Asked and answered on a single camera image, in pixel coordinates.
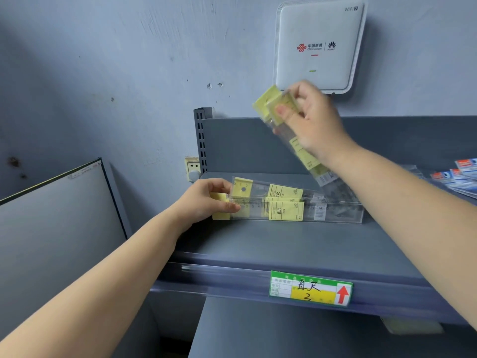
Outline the grey leaning board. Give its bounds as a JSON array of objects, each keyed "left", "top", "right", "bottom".
[{"left": 0, "top": 157, "right": 133, "bottom": 340}]

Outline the green yellow shelf price label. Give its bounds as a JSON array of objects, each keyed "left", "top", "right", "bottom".
[{"left": 269, "top": 270, "right": 354, "bottom": 307}]

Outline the bundle of assorted straight rulers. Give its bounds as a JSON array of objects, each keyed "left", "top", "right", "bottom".
[{"left": 252, "top": 85, "right": 360, "bottom": 204}]

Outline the grey slotted shelf post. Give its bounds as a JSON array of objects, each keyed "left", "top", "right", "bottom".
[{"left": 193, "top": 107, "right": 213, "bottom": 175}]

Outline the pile of blue set-square packets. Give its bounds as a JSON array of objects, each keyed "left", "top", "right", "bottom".
[{"left": 430, "top": 157, "right": 477, "bottom": 200}]

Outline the person's left forearm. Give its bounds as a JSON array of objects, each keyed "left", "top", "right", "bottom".
[{"left": 0, "top": 210, "right": 183, "bottom": 358}]

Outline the white wall router box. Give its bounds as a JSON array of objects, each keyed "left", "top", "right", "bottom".
[{"left": 273, "top": 0, "right": 369, "bottom": 95}]

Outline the person's left hand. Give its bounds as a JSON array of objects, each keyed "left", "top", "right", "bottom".
[{"left": 169, "top": 178, "right": 241, "bottom": 235}]

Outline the person's right hand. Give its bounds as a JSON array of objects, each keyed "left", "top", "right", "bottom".
[{"left": 273, "top": 80, "right": 360, "bottom": 168}]

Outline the pale wall socket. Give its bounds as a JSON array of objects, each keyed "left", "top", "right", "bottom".
[{"left": 184, "top": 156, "right": 202, "bottom": 183}]

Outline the person's right forearm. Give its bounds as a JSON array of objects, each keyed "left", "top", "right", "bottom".
[{"left": 329, "top": 143, "right": 477, "bottom": 331}]

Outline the grey shelf back panel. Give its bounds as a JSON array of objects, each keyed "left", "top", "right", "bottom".
[{"left": 201, "top": 115, "right": 477, "bottom": 176}]

